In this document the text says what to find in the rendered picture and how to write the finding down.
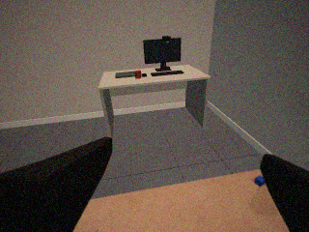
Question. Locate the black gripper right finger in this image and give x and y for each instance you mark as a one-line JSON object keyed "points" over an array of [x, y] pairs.
{"points": [[288, 186]]}

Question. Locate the dark blue block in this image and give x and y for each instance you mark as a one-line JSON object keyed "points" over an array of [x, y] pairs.
{"points": [[260, 180]]}

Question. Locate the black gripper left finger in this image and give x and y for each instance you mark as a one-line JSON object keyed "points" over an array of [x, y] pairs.
{"points": [[50, 195]]}

